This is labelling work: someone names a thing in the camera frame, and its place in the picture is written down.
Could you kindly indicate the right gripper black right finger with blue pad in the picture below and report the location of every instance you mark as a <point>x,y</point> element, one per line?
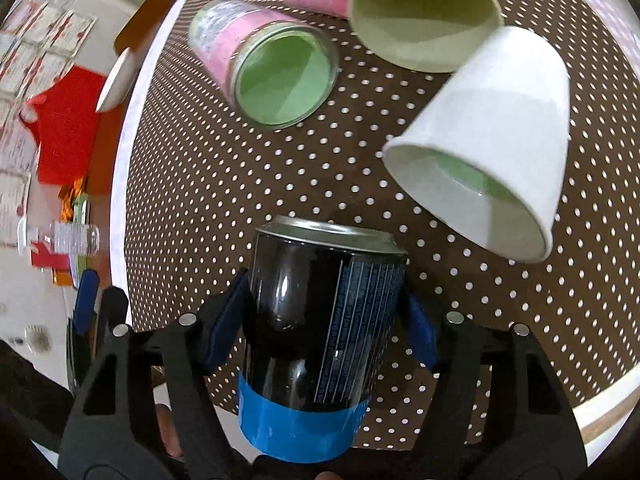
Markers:
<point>498,410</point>

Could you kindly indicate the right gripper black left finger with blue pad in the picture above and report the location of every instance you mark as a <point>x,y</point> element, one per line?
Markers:
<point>113,431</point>

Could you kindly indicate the black cup with blue band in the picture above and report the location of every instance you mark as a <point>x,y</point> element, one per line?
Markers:
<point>324,306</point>

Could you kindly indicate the white paper cup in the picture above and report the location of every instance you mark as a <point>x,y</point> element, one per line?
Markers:
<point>487,155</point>

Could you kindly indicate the light green cup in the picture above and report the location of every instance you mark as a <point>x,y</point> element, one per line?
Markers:
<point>429,36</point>

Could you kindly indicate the person's hand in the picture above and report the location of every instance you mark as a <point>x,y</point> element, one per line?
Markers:
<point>168,431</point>

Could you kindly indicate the clear spray bottle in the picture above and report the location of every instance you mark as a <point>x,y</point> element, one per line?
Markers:
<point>59,238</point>

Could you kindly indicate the brown polka dot tablecloth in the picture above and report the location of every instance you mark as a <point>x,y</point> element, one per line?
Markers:
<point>201,180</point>

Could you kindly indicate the red tote bag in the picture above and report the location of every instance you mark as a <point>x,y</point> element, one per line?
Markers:
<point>63,121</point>

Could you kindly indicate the white ceramic bowl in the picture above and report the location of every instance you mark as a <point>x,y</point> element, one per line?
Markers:
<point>119,81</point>

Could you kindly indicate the wooden chair back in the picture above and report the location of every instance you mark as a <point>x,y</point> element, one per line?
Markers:
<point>138,33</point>

